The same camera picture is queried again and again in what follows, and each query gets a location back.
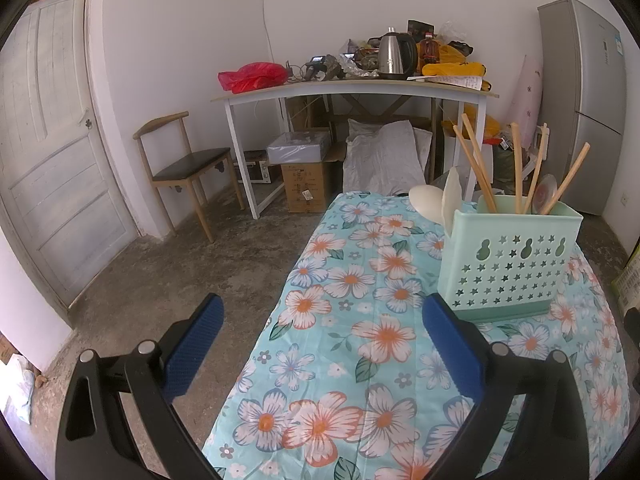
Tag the white soup spoon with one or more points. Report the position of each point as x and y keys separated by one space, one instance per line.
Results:
x=452 y=195

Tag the white ladle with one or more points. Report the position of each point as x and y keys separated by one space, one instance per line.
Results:
x=425 y=202

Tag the orange plastic bag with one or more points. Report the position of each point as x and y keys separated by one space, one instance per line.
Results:
x=487 y=122

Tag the white desk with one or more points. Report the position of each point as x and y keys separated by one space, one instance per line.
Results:
x=350 y=87

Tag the yellow-green rice bag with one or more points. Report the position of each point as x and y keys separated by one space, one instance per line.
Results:
x=630 y=280

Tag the floral blanket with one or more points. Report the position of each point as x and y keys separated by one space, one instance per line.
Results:
x=350 y=335

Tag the steel electric kettle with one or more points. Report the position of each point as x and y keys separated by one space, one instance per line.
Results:
x=395 y=55

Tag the yellow bag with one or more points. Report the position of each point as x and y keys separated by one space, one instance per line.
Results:
x=452 y=66

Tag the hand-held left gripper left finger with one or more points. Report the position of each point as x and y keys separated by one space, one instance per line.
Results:
x=195 y=345

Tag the metal spoon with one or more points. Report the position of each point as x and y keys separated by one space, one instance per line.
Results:
x=545 y=192

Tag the brown cardboard box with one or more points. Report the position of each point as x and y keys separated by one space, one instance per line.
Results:
x=307 y=115

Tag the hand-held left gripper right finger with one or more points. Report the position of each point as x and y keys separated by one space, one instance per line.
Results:
x=455 y=345

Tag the paper sheets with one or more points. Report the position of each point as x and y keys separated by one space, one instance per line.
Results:
x=460 y=82

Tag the red plastic bag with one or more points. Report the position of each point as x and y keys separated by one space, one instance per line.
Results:
x=252 y=77

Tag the white plastic-wrapped box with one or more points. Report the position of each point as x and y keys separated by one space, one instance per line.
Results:
x=297 y=147

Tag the white door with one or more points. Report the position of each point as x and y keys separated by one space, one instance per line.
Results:
x=50 y=160

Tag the grey refrigerator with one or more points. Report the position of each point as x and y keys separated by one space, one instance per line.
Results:
x=590 y=85

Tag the dark electronics clutter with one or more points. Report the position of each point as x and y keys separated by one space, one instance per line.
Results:
x=325 y=67

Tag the mint green utensil holder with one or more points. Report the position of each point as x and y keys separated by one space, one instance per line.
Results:
x=500 y=270

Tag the white plastic bag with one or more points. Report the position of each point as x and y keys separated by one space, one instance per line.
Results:
x=17 y=390

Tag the wooden chair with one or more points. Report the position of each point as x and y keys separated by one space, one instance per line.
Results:
x=190 y=165

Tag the dark green bag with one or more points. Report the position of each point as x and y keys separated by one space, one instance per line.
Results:
x=505 y=160

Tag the brown drink bottle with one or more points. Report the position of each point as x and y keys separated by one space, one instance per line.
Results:
x=430 y=49

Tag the small white appliance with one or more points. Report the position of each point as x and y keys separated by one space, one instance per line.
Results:
x=252 y=170

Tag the white sack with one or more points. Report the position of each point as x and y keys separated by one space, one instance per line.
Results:
x=385 y=155

